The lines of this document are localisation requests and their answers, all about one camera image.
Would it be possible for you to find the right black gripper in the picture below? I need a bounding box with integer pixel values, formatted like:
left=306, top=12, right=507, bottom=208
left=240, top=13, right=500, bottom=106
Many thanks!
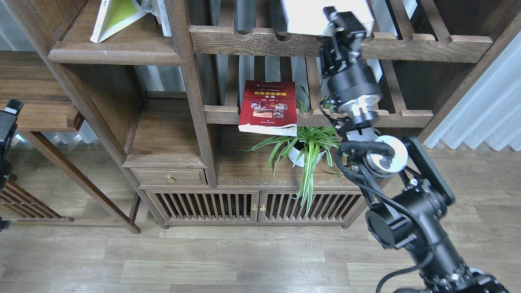
left=319, top=6, right=381, bottom=114

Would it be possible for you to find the yellow-green book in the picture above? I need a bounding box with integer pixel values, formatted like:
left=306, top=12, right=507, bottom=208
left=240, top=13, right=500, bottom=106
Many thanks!
left=90, top=0, right=146, bottom=43

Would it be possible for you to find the white book top shelf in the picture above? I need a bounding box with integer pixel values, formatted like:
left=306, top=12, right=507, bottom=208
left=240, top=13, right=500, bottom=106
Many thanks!
left=281, top=0, right=374, bottom=36

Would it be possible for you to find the brass drawer knob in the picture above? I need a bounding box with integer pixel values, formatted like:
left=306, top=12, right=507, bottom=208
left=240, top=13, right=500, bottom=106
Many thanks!
left=166, top=174, right=175, bottom=184

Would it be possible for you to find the white plant pot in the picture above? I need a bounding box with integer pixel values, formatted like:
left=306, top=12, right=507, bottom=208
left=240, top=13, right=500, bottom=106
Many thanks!
left=288, top=142, right=309, bottom=167

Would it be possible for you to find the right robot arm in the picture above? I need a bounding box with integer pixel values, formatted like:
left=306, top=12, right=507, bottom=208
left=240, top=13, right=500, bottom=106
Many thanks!
left=320, top=6, right=507, bottom=293

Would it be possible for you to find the white curtain right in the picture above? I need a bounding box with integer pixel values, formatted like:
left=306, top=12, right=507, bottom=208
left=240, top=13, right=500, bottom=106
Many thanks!
left=425, top=34, right=521, bottom=151

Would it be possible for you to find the red book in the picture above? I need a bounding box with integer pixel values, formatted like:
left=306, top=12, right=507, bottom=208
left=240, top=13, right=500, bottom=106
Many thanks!
left=238, top=80, right=297, bottom=137

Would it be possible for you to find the green spider plant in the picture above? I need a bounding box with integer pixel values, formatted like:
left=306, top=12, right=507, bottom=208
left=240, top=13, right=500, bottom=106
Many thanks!
left=249, top=97, right=340, bottom=212

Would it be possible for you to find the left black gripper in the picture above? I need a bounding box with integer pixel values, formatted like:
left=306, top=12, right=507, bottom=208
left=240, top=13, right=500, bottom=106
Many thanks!
left=0, top=99, right=24, bottom=191

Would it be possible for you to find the plastic-wrapped white book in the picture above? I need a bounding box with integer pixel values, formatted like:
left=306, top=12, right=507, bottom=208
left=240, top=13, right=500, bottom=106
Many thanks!
left=141, top=0, right=172, bottom=37

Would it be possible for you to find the wooden side table left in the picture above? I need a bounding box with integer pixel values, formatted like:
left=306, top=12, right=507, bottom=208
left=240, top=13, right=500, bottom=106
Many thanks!
left=0, top=51, right=141, bottom=234

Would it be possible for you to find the dark wooden bookshelf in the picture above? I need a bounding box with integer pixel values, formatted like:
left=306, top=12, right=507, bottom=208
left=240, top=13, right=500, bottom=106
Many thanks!
left=2, top=0, right=520, bottom=228

